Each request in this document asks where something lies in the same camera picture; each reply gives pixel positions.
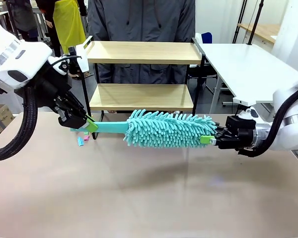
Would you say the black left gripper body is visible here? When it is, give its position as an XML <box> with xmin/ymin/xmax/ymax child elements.
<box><xmin>38</xmin><ymin>63</ymin><xmax>74</xmax><ymax>112</ymax></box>

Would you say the person with yellow apron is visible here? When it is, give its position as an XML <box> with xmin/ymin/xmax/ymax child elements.
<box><xmin>36</xmin><ymin>0</ymin><xmax>88</xmax><ymax>58</ymax></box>

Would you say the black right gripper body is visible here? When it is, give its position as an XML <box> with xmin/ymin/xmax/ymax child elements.
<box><xmin>223</xmin><ymin>127</ymin><xmax>256</xmax><ymax>151</ymax></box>

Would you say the person in dark clothes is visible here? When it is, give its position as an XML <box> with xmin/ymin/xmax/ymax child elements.
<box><xmin>7</xmin><ymin>0</ymin><xmax>39</xmax><ymax>42</ymax></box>

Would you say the person in grey jacket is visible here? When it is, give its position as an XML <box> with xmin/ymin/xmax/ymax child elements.
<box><xmin>87</xmin><ymin>0</ymin><xmax>196</xmax><ymax>85</ymax></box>

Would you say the two-tier wooden metal shelf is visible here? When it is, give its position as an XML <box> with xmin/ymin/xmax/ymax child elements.
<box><xmin>81</xmin><ymin>36</ymin><xmax>206</xmax><ymax>141</ymax></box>

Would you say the blue chair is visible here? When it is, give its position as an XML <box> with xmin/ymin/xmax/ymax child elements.
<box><xmin>201</xmin><ymin>31</ymin><xmax>214</xmax><ymax>45</ymax></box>

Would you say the cardboard box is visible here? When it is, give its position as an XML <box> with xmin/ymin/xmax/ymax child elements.
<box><xmin>0</xmin><ymin>103</ymin><xmax>15</xmax><ymax>132</ymax></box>

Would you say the black office chair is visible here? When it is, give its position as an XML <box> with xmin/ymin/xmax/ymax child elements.
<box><xmin>188</xmin><ymin>63</ymin><xmax>218</xmax><ymax>86</ymax></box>

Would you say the thin black tripod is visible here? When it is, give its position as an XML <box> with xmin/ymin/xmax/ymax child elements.
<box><xmin>232</xmin><ymin>0</ymin><xmax>248</xmax><ymax>44</ymax></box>

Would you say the wooden desk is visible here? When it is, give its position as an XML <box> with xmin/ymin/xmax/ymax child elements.
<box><xmin>237</xmin><ymin>23</ymin><xmax>282</xmax><ymax>45</ymax></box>

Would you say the thick black stand pole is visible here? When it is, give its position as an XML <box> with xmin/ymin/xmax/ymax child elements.
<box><xmin>247</xmin><ymin>0</ymin><xmax>265</xmax><ymax>46</ymax></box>

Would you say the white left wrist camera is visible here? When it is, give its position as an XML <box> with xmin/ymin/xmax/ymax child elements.
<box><xmin>69</xmin><ymin>36</ymin><xmax>94</xmax><ymax>73</ymax></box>

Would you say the teal microfiber duster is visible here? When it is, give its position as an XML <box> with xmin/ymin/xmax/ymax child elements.
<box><xmin>70</xmin><ymin>109</ymin><xmax>218</xmax><ymax>149</ymax></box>

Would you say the white side table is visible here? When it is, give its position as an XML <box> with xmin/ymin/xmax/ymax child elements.
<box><xmin>192</xmin><ymin>37</ymin><xmax>298</xmax><ymax>107</ymax></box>

